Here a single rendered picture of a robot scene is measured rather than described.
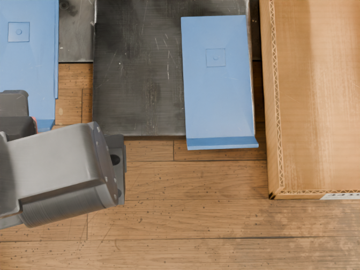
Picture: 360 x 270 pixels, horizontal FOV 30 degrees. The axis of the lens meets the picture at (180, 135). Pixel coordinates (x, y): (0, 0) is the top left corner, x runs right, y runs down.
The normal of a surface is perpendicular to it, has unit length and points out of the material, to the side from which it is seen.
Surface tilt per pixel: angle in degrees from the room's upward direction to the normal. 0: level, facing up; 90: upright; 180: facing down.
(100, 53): 0
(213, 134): 0
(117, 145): 59
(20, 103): 31
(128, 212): 0
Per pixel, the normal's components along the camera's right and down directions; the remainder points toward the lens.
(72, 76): 0.02, -0.25
